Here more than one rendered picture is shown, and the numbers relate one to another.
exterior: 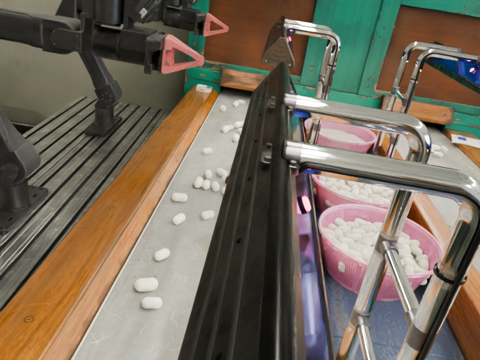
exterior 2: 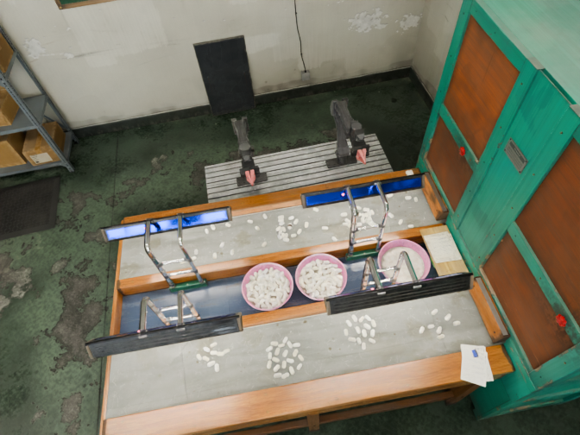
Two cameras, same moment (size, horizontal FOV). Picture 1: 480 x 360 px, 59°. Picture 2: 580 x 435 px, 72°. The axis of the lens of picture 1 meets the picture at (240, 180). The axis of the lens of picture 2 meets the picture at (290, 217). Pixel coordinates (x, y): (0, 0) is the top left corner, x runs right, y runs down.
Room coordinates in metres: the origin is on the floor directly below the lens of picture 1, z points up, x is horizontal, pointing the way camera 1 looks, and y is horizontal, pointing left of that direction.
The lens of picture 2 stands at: (0.87, -1.23, 2.63)
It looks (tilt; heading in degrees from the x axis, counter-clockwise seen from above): 55 degrees down; 85
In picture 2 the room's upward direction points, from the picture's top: 6 degrees counter-clockwise
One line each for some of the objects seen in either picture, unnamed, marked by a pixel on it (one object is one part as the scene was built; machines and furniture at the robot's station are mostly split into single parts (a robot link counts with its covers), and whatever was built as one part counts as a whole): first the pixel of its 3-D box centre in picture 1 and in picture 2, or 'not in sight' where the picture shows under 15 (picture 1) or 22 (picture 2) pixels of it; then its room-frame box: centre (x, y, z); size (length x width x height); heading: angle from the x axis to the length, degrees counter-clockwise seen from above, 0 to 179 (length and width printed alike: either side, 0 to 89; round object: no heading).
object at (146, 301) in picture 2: not in sight; (177, 329); (0.37, -0.51, 0.90); 0.20 x 0.19 x 0.45; 179
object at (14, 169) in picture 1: (16, 168); not in sight; (0.82, 0.49, 0.77); 0.09 x 0.06 x 0.06; 1
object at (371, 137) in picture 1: (336, 141); (402, 265); (1.52, -0.33, 0.72); 0.27 x 0.27 x 0.10
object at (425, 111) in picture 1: (416, 110); (487, 308); (1.78, -0.68, 0.83); 0.30 x 0.06 x 0.07; 89
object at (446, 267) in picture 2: not in sight; (444, 253); (1.74, -0.34, 0.77); 0.33 x 0.15 x 0.01; 89
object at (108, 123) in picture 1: (104, 115); (341, 157); (1.41, 0.51, 0.71); 0.20 x 0.07 x 0.08; 1
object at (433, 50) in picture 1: (419, 119); (386, 291); (1.34, -0.53, 0.90); 0.20 x 0.19 x 0.45; 179
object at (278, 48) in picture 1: (281, 36); (362, 188); (1.36, -0.05, 1.08); 0.62 x 0.08 x 0.07; 179
